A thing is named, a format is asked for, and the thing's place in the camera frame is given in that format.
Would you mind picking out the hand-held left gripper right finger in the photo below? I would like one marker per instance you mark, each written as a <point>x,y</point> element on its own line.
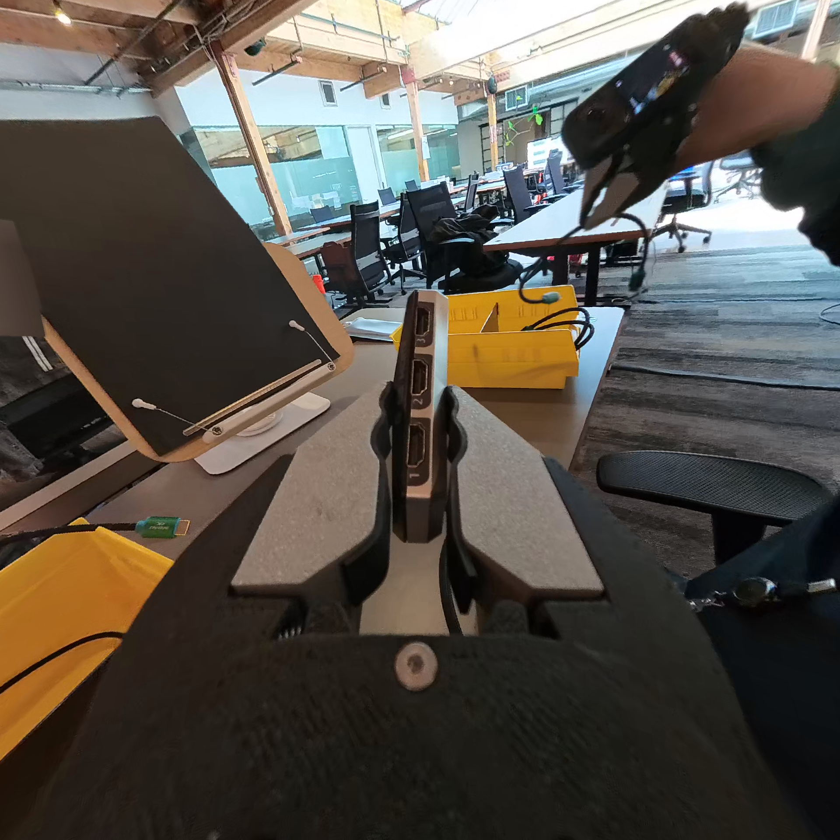
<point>525,512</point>

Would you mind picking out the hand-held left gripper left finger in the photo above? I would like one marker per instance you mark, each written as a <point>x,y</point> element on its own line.
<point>315,499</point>

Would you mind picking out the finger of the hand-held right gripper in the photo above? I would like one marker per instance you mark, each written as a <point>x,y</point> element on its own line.
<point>623,197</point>
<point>594,190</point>

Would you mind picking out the grey hdmi switch box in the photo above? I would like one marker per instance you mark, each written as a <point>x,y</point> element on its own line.
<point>434,505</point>

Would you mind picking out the yellow storage bin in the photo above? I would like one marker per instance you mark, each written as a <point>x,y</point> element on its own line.
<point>59,590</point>
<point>512,361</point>

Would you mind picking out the person's right hand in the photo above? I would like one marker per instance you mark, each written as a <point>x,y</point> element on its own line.
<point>754,105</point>

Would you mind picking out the background wooden desk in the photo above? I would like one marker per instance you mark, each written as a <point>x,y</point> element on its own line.
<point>558,226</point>
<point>308,236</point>

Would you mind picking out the green plant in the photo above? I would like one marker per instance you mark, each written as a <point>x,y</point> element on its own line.
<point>525,124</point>

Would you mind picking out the black jacket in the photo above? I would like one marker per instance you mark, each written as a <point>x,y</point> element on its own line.
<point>466,226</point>

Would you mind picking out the white tray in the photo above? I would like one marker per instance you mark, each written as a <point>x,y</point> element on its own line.
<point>374,330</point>

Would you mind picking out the wooden book stand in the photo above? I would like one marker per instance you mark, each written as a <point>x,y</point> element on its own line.
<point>295,315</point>

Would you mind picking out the black office chair armrest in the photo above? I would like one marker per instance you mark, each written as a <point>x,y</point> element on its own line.
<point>709,476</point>

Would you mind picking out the group of black office chairs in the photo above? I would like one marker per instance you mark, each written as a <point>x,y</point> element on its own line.
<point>367,243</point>

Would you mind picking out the black sheet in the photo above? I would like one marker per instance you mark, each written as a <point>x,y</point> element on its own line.
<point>144,262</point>

